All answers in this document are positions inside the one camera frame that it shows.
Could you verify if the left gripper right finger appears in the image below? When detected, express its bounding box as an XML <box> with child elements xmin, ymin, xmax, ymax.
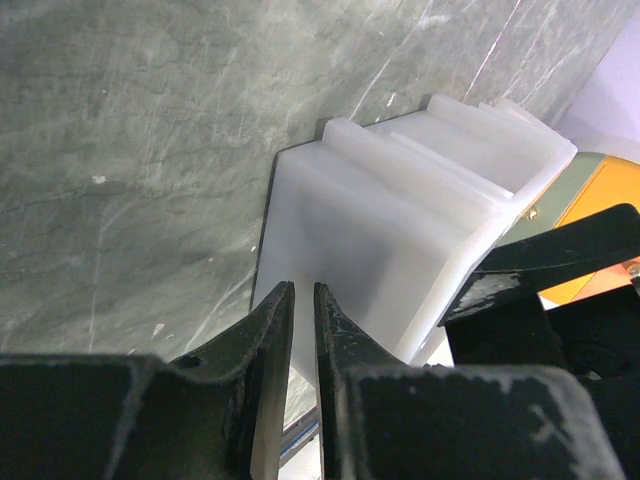
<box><xmin>314</xmin><ymin>283</ymin><xmax>624</xmax><ymax>479</ymax></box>

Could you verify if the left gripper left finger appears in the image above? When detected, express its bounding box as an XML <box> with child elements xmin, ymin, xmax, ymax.
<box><xmin>1</xmin><ymin>282</ymin><xmax>295</xmax><ymax>479</ymax></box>

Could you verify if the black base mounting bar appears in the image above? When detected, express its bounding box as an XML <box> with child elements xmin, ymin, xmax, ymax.
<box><xmin>279</xmin><ymin>406</ymin><xmax>319</xmax><ymax>468</ymax></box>

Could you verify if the white card tray box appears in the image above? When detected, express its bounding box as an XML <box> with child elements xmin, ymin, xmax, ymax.
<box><xmin>254</xmin><ymin>94</ymin><xmax>577</xmax><ymax>382</ymax></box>

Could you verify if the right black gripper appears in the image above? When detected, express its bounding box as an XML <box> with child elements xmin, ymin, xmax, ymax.
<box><xmin>439</xmin><ymin>203</ymin><xmax>639</xmax><ymax>479</ymax></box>

